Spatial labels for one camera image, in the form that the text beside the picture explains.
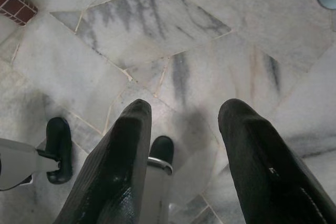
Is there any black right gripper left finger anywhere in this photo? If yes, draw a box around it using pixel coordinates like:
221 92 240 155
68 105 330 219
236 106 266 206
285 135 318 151
55 99 153 224

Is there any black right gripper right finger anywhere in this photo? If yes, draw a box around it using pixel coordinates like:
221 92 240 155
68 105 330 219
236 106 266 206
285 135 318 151
218 98 336 224

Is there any robot right grey leg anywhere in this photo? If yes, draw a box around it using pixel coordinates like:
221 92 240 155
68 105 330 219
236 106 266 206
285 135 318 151
140 157 173 224

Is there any robot grey leg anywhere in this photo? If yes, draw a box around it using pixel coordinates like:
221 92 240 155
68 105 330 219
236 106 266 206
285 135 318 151
0 137 63 191
140 157 173 224

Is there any robot right black foot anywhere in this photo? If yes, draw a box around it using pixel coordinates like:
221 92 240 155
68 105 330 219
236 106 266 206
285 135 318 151
149 135 175 168

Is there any robot black foot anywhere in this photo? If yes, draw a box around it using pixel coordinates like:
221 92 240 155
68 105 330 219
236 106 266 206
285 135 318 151
149 135 175 168
45 117 74 185

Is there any robot left black foot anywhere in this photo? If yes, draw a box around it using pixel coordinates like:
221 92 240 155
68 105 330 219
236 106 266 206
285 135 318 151
45 117 74 185

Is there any robot left grey leg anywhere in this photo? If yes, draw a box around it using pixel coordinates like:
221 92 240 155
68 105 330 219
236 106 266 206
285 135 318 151
0 137 63 191

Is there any brown tiled block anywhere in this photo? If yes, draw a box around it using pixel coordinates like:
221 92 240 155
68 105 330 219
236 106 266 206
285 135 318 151
0 0 39 27

